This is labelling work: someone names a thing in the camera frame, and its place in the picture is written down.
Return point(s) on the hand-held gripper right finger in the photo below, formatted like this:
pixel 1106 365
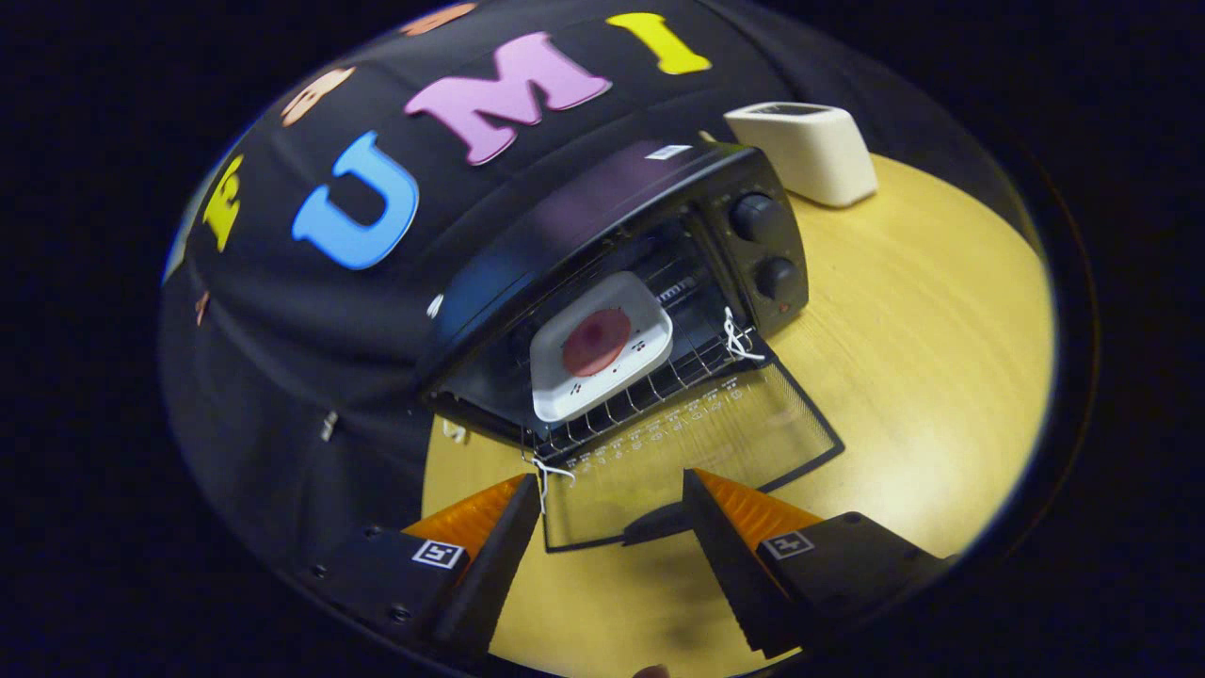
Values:
pixel 730 565

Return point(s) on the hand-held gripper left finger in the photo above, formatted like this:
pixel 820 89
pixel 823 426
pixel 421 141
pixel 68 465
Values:
pixel 499 574

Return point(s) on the white square plate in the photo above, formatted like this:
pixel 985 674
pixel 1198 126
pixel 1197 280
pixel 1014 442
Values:
pixel 565 391

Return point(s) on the pink round meat slice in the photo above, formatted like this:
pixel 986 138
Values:
pixel 598 341

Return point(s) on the black toaster oven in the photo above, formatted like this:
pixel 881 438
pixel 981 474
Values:
pixel 565 226

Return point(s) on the cream white toaster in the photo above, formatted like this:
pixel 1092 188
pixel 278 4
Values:
pixel 810 151

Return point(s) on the small white clip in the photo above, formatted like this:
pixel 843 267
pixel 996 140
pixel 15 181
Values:
pixel 328 426

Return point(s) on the black backdrop cloth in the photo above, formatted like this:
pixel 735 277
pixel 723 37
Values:
pixel 282 377

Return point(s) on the brown clothespin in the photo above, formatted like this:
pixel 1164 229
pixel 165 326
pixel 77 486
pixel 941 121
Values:
pixel 200 307

